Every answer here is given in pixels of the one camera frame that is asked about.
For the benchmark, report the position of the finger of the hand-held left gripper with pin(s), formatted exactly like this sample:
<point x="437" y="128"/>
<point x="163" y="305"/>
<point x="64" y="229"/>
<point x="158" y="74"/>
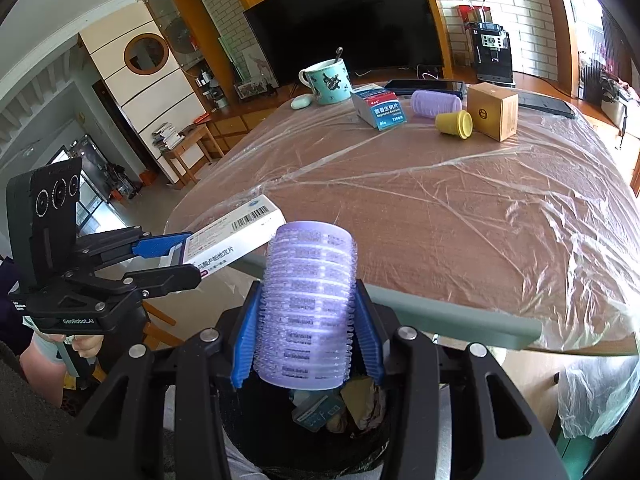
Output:
<point x="160" y="280"/>
<point x="160" y="246"/>

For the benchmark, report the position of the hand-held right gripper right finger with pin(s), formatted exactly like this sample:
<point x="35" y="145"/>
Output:
<point x="369" y="340"/>

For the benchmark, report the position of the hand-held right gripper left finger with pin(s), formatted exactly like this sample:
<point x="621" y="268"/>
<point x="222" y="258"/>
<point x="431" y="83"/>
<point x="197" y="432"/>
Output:
<point x="247" y="340"/>

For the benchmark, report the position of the purple hair roller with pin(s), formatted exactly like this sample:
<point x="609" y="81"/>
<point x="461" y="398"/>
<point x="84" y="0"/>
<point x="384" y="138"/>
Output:
<point x="305" y="310"/>
<point x="435" y="103"/>

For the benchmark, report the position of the white barcode medicine box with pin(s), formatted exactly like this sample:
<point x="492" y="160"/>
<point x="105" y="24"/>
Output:
<point x="230" y="240"/>

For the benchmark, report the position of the black trash bin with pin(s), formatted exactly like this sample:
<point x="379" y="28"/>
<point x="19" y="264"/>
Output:
<point x="300" y="452"/>

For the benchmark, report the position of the person's left forearm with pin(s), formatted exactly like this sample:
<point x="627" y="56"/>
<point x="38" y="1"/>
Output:
<point x="30" y="430"/>

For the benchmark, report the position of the person's left hand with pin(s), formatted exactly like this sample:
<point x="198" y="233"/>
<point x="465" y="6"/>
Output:
<point x="42" y="365"/>

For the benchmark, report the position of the light wooden stool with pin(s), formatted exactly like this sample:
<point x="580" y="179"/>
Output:
<point x="160" y="332"/>

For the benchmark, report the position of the crumpled brown paper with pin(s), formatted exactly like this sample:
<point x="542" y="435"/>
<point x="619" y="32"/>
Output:
<point x="362" y="402"/>

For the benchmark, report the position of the teal small carton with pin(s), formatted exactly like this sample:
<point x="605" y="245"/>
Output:
<point x="315" y="412"/>

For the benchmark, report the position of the stack of books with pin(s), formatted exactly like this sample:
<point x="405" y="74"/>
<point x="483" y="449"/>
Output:
<point x="166" y="137"/>

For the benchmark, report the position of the wooden side table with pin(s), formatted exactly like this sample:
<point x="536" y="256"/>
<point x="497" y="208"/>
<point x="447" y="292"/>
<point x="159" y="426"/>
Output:
<point x="192" y="140"/>

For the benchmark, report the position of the wooden tv cabinet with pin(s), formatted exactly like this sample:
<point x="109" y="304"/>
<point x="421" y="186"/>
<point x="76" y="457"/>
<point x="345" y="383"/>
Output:
<point x="235" y="125"/>

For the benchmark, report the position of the round wooden framed mirror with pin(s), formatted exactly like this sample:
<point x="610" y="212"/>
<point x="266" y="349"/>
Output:
<point x="146" y="53"/>

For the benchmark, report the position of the white computer mouse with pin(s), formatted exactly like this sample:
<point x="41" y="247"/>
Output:
<point x="301" y="101"/>

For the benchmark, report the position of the framed painting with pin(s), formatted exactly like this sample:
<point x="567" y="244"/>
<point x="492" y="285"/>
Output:
<point x="260" y="67"/>

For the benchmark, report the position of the blue and white medicine box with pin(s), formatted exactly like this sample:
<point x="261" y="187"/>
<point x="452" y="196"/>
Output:
<point x="380" y="110"/>

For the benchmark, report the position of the yellow plastic cup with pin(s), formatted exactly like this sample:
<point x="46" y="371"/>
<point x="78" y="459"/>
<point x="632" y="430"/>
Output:
<point x="452" y="124"/>

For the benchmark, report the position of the clear plastic bag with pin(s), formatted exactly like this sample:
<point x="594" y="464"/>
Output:
<point x="595" y="395"/>

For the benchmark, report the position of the teal cartoon print mug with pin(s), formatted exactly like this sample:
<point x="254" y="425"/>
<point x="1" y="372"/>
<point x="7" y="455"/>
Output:
<point x="327" y="82"/>

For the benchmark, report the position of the gold cardboard box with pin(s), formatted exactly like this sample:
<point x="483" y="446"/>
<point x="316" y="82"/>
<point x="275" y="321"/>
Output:
<point x="492" y="110"/>

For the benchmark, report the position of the metal spoon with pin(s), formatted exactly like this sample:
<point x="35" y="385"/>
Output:
<point x="338" y="54"/>

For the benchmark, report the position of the device in blue folio case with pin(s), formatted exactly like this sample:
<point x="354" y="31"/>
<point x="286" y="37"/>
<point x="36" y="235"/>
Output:
<point x="440" y="84"/>

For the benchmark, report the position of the black flat television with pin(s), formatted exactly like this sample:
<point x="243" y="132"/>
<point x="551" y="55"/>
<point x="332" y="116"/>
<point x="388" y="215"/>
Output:
<point x="340" y="15"/>

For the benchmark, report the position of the black smartphone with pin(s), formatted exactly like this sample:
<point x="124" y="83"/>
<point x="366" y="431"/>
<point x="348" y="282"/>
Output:
<point x="547" y="105"/>

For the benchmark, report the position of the black coffee machine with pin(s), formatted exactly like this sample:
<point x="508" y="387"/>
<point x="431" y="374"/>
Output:
<point x="492" y="55"/>

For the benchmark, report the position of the black heater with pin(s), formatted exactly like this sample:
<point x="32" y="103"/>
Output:
<point x="592" y="80"/>

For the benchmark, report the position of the pile of clothes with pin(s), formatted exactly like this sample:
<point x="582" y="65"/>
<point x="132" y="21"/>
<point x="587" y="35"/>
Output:
<point x="622" y="85"/>

